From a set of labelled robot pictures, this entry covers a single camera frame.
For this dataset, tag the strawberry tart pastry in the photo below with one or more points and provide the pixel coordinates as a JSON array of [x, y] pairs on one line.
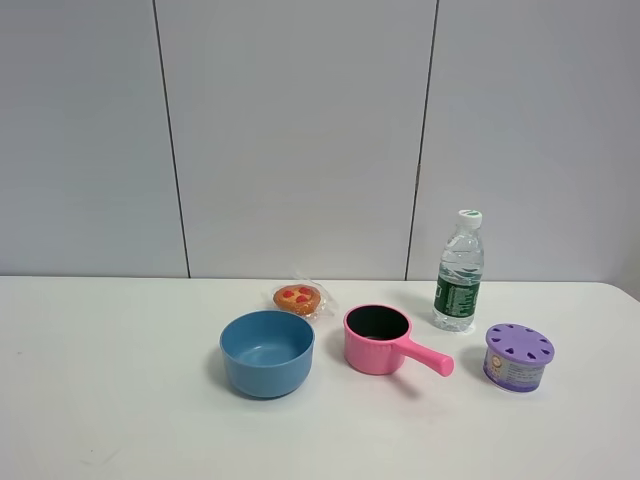
[[303, 296]]

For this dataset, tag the pink toy saucepan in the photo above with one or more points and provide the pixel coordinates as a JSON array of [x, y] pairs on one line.
[[377, 341]]

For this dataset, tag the blue plastic bowl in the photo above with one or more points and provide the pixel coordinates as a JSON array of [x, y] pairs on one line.
[[267, 354]]

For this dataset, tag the clear water bottle green label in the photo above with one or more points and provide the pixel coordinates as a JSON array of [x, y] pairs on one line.
[[460, 273]]

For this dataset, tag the purple air freshener can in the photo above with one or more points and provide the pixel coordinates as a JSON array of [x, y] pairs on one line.
[[516, 357]]

